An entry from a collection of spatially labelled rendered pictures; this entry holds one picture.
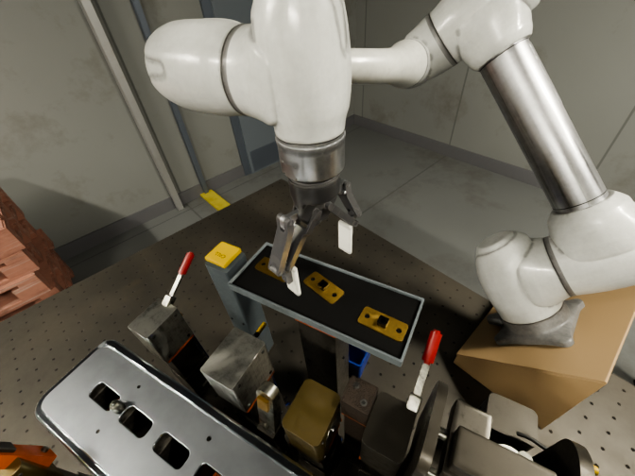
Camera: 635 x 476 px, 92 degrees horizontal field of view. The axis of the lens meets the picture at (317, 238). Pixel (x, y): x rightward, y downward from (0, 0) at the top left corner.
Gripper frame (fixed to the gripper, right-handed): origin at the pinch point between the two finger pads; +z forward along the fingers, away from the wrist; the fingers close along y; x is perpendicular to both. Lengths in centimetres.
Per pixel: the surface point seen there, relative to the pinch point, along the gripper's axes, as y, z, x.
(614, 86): -273, 36, 10
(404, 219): -157, 123, -66
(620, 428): -44, 53, 63
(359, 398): 9.3, 12.6, 17.4
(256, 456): 26.7, 22.6, 8.5
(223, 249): 7.8, 6.7, -24.9
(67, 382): 48, 23, -32
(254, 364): 18.1, 13.2, -0.6
